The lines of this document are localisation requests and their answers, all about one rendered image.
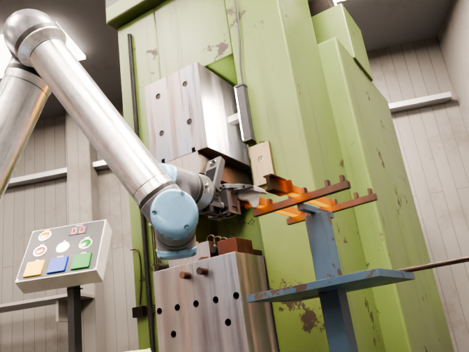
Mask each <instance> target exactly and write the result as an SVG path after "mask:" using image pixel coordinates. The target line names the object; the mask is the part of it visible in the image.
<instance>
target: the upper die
mask: <svg viewBox="0 0 469 352"><path fill-rule="evenodd" d="M212 159H214V158H213V157H211V156H208V155H206V154H203V153H202V152H199V151H196V152H193V153H191V154H188V155H185V156H183V157H181V158H178V159H175V160H173V161H170V162H167V163H166V164H172V165H174V166H176V167H178V168H182V169H185V170H189V171H191V172H194V173H199V174H201V175H205V172H206V169H207V164H208V161H210V160H212ZM221 184H249V185H251V177H250V173H248V172H245V171H243V170H240V169H238V168H236V167H234V166H231V165H229V164H227V163H225V165H224V169H223V175H222V179H221Z"/></svg>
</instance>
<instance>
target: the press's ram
mask: <svg viewBox="0 0 469 352"><path fill-rule="evenodd" d="M144 91H145V100H146V109H147V125H148V133H149V149H150V153H151V154H152V156H153V157H154V158H155V159H156V160H157V162H158V163H167V162H170V161H173V160H175V159H178V158H181V157H183V156H185V155H188V154H191V153H193V152H196V151H199V152H202V153H203V154H206V155H208V156H211V157H213V158H217V157H219V156H221V157H222V158H223V159H224V160H225V162H226V163H227V164H229V165H231V166H234V167H236V168H238V169H240V170H243V171H245V172H248V173H251V165H250V160H249V155H248V147H247V145H246V144H244V143H243V142H242V140H243V138H242V134H241V125H240V120H239V111H238V106H237V97H236V93H235V88H234V87H233V86H232V85H230V84H229V83H228V82H226V81H225V80H223V79H222V78H220V77H218V76H217V75H216V74H215V73H213V72H211V71H210V70H209V69H207V68H206V67H204V66H203V65H202V64H200V63H198V62H195V63H193V64H191V65H189V66H187V67H185V68H183V69H181V70H179V71H177V72H175V73H172V74H170V75H168V76H166V77H164V78H162V79H160V80H158V81H156V82H154V83H152V84H150V85H148V86H146V87H145V88H144Z"/></svg>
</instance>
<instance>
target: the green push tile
mask: <svg viewBox="0 0 469 352"><path fill-rule="evenodd" d="M91 256H92V253H91V252H89V253H85V254H76V255H74V257H73V262H72V265H71V270H79V269H83V268H88V267H89V266H90V262H91Z"/></svg>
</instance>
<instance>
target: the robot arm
mask: <svg viewBox="0 0 469 352"><path fill-rule="evenodd" d="M3 39H4V41H5V44H6V46H7V48H8V50H9V52H10V54H11V55H12V56H11V59H10V61H9V63H8V65H7V67H6V69H5V71H4V75H3V77H2V79H1V81H0V202H1V199H2V197H3V195H4V193H5V191H6V188H7V186H8V184H9V181H10V179H11V177H12V176H13V173H14V171H15V169H16V167H17V164H18V162H19V160H20V157H21V155H22V153H23V151H24V148H25V147H26V145H27V143H28V140H29V138H30V136H31V133H32V131H33V129H34V127H35V125H36V122H37V121H38V118H39V116H40V114H41V112H42V110H43V107H44V105H45V103H46V101H47V98H48V96H49V95H50V94H51V93H53V94H54V95H55V96H56V98H57V99H58V100H59V102H60V103H61V104H62V106H63V107H64V108H65V109H66V111H67V112H68V114H69V115H70V116H71V117H72V119H73V120H74V122H75V123H76V124H77V125H78V126H79V128H80V129H81V131H82V132H83V134H85V136H86V137H87V139H88V140H89V142H90V143H91V144H92V145H93V146H94V148H95V149H96V151H97V152H98V153H99V154H100V156H101V157H102V158H103V160H104V161H105V162H106V164H107V165H108V166H109V167H110V169H111V170H112V172H113V173H114V174H115V175H116V177H117V178H118V180H119V181H120V182H121V183H122V185H123V186H124V187H125V189H126V190H127V192H129V194H130V195H131V197H132V198H133V200H134V201H135V202H136V203H137V206H138V207H139V209H140V210H141V212H142V213H143V215H144V216H145V217H146V218H147V220H148V221H149V223H150V224H151V225H152V226H153V228H154V232H155V236H156V252H157V256H158V258H159V259H161V260H176V259H182V258H190V257H193V256H195V255H196V254H197V247H198V245H197V243H196V236H195V233H196V226H197V224H198V218H199V214H203V215H207V216H208V217H209V219H213V220H217V221H221V219H226V218H227V219H229V218H231V217H235V216H236V215H238V214H241V210H240V203H239V201H238V200H237V195H235V192H237V193H238V197H239V199H240V200H247V201H248V202H249V203H250V205H251V207H257V206H258V205H259V198H260V194H267V192H266V191H265V190H264V189H261V188H260V187H257V186H253V185H249V184H221V179H222V175H223V169H224V165H225V160H224V159H223V158H222V157H221V156H219V157H217V158H215V159H212V160H210V161H208V164H207V169H206V172H205V175H201V174H199V173H194V172H191V171H189V170H185V169H182V168H178V167H176V166H174V165H172V164H165V163H158V162H157V160H156V159H155V158H154V157H153V156H152V154H151V153H150V152H149V150H148V149H147V148H146V147H145V146H144V144H143V143H142V141H141V140H140V139H139V138H138V137H137V135H136V134H135V133H134V131H133V130H132V129H131V127H130V126H129V125H128V124H127V123H126V121H125V120H124V118H123V117H122V116H121V115H120V114H119V112H118V111H117V110H116V108H115V107H114V106H113V105H112V104H111V102H110V101H109V100H108V98H107V97H106V96H105V95H104V93H103V92H102V91H101V89H100V88H99V87H98V85H97V84H96V83H95V82H94V81H93V79H92V78H91V77H90V75H89V74H88V73H87V72H86V71H85V69H84V68H83V67H82V65H81V64H80V63H79V61H78V60H77V59H76V58H75V56H74V55H73V54H72V52H71V51H70V50H69V49H68V48H67V46H66V35H65V33H64V31H63V30H62V29H61V27H60V26H59V25H58V24H57V23H56V22H55V21H54V20H53V19H52V18H51V17H50V16H49V15H47V14H45V13H44V12H41V11H39V10H35V9H22V10H19V11H16V12H15V13H13V14H12V15H11V16H10V17H9V18H8V19H7V20H6V22H5V24H4V26H3ZM198 210H199V214H198ZM214 217H216V218H217V219H215V218H214Z"/></svg>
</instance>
